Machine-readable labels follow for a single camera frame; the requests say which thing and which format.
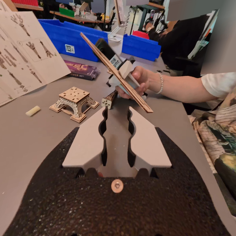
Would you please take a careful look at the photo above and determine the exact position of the tagged blue storage bin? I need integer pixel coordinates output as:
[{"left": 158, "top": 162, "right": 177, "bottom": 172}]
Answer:
[{"left": 38, "top": 18, "right": 108, "bottom": 62}]

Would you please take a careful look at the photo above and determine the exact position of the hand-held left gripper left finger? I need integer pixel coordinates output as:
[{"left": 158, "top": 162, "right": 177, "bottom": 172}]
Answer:
[{"left": 62, "top": 107, "right": 108, "bottom": 174}]

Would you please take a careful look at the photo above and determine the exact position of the wooden tower spire model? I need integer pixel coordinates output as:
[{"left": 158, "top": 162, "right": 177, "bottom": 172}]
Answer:
[{"left": 101, "top": 91, "right": 118, "bottom": 109}]

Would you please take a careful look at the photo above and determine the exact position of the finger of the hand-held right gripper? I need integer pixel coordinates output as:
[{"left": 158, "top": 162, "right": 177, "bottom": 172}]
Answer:
[
  {"left": 108, "top": 75, "right": 123, "bottom": 88},
  {"left": 118, "top": 60, "right": 134, "bottom": 80}
]

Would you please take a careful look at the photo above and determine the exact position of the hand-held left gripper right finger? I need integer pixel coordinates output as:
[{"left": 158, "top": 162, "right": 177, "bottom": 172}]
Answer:
[{"left": 127, "top": 107, "right": 172, "bottom": 175}]

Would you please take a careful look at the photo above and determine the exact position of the wooden workbench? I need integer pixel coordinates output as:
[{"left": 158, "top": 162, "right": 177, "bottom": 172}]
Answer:
[{"left": 50, "top": 10, "right": 111, "bottom": 23}]

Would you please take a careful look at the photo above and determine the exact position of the paper instruction sheet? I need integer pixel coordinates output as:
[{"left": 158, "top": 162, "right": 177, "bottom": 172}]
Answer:
[{"left": 0, "top": 0, "right": 72, "bottom": 107}]

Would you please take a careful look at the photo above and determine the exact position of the purple puzzle box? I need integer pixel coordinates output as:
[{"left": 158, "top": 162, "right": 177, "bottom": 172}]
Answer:
[{"left": 64, "top": 60, "right": 101, "bottom": 81}]

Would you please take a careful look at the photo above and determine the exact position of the person's right hand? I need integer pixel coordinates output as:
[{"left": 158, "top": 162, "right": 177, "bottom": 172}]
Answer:
[{"left": 116, "top": 66, "right": 160, "bottom": 100}]

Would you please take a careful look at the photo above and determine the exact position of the pale wax stick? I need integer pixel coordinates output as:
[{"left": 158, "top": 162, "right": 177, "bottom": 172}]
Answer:
[{"left": 25, "top": 105, "right": 41, "bottom": 117}]

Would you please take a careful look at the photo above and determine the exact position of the wooden parts sheet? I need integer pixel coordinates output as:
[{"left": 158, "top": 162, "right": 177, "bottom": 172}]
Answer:
[{"left": 80, "top": 32, "right": 154, "bottom": 113}]

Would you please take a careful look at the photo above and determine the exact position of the grey desk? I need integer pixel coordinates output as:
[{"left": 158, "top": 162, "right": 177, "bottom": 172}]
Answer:
[{"left": 0, "top": 53, "right": 236, "bottom": 236}]

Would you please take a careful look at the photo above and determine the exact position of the pearl bracelet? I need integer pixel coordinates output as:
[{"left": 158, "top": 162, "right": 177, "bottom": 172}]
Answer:
[{"left": 155, "top": 72, "right": 164, "bottom": 94}]

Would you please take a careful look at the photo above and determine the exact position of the wooden tower base model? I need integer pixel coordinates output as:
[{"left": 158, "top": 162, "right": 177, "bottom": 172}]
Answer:
[{"left": 49, "top": 87, "right": 100, "bottom": 123}]

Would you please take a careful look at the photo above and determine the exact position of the green storage bin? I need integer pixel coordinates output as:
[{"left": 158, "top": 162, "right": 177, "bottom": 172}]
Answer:
[{"left": 59, "top": 7, "right": 75, "bottom": 18}]

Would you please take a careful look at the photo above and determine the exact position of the red storage bin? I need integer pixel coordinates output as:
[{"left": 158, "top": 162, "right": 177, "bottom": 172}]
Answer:
[
  {"left": 132, "top": 30, "right": 150, "bottom": 39},
  {"left": 11, "top": 0, "right": 39, "bottom": 7}
]

